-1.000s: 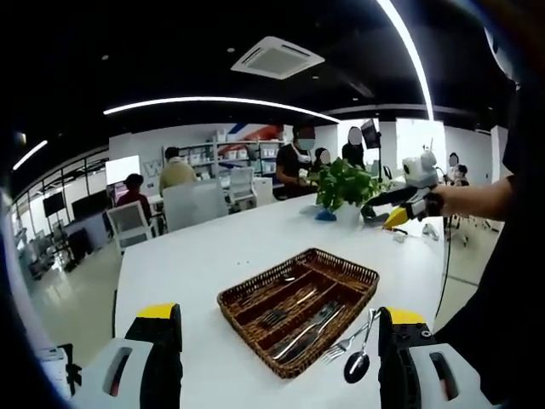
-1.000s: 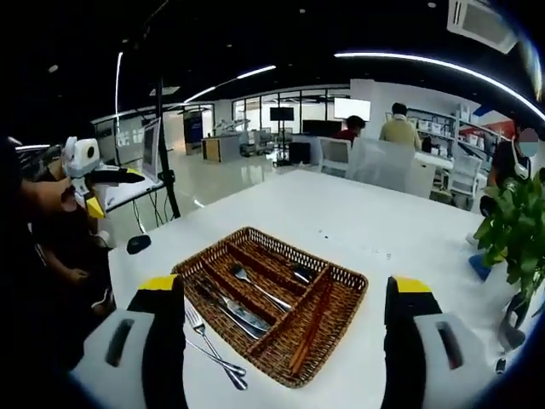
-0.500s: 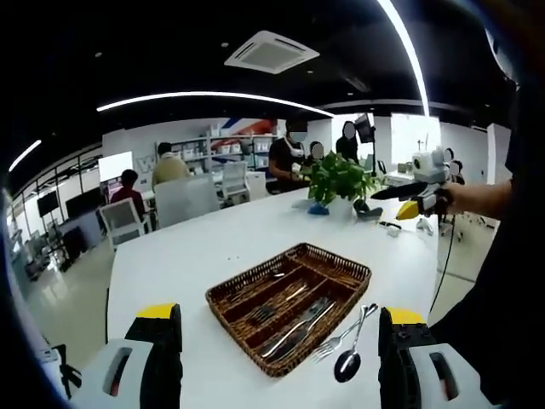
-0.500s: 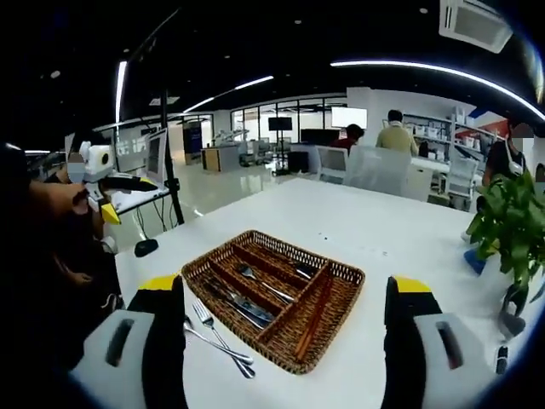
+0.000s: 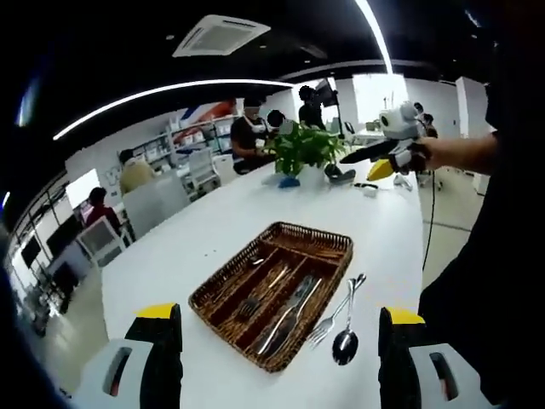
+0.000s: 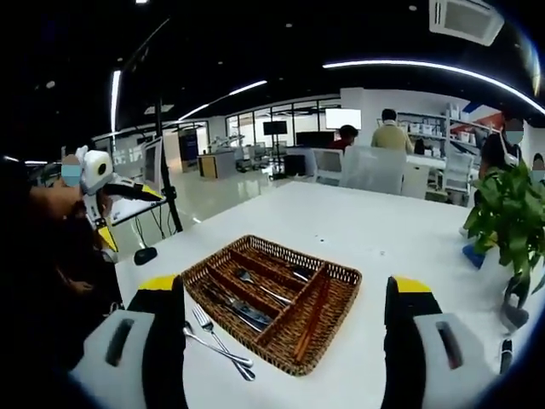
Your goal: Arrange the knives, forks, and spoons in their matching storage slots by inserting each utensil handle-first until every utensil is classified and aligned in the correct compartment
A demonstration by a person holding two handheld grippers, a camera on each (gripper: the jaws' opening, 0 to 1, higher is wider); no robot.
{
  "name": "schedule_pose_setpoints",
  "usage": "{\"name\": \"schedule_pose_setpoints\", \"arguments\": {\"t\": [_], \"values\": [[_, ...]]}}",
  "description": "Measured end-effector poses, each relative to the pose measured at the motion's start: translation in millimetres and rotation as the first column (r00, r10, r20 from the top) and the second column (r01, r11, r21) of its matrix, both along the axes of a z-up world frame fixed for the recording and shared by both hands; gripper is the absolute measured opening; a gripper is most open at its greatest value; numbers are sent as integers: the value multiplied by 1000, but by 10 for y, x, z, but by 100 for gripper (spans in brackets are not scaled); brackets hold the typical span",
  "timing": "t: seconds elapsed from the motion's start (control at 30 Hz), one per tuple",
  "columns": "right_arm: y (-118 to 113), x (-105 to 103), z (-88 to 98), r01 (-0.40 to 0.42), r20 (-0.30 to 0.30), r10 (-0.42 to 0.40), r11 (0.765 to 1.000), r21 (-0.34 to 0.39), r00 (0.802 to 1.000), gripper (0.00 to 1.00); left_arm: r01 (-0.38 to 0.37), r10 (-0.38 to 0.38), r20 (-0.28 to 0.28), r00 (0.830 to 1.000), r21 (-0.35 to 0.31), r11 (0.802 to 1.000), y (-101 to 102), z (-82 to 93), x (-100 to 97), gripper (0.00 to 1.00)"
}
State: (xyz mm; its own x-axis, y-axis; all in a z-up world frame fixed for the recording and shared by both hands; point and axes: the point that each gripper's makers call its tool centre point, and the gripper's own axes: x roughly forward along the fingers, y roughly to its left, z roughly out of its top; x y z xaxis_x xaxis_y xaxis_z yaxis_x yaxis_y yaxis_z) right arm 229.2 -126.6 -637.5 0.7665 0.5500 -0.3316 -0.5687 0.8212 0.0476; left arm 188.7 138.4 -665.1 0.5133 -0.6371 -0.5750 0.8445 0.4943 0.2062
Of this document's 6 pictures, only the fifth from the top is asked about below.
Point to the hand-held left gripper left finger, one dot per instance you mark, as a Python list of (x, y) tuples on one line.
[(162, 362)]

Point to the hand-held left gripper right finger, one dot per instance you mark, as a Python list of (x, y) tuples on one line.
[(396, 362)]

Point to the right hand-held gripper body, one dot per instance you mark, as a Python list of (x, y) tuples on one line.
[(396, 121)]

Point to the steel fork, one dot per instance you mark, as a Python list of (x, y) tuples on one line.
[(249, 307), (321, 330)]

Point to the brown wicker storage tray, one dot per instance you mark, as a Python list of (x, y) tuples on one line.
[(306, 238)]

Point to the steel knife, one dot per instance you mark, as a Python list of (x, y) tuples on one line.
[(306, 289), (277, 332)]

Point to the white storage shelf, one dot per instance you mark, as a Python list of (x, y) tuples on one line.
[(187, 136)]

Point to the person's right hand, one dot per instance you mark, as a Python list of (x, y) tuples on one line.
[(426, 151)]

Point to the flat black phone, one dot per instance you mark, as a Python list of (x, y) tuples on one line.
[(365, 186)]

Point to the white handheld device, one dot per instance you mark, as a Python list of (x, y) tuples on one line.
[(402, 182)]

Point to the small white box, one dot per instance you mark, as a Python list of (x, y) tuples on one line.
[(369, 192)]

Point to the black oblong case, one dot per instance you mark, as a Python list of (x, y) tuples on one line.
[(340, 176)]

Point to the green potted plant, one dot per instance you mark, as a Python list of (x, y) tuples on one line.
[(306, 147)]

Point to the ceiling light strip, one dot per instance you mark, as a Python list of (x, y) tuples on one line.
[(385, 55), (221, 81)]

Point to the monitor on black stand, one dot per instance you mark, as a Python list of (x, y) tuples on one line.
[(328, 91)]

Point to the person's dark clothing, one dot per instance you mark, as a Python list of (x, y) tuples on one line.
[(502, 277)]

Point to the white mesh office chair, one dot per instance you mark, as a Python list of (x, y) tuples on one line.
[(100, 238), (202, 164)]

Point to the frosted desk partition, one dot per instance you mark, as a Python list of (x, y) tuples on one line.
[(155, 204)]

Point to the black desk monitor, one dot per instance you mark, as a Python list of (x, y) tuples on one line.
[(61, 236), (30, 251)]

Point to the ceiling air conditioner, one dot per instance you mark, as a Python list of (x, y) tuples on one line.
[(221, 36)]

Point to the bright wall screen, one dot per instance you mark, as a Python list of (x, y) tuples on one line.
[(83, 187)]

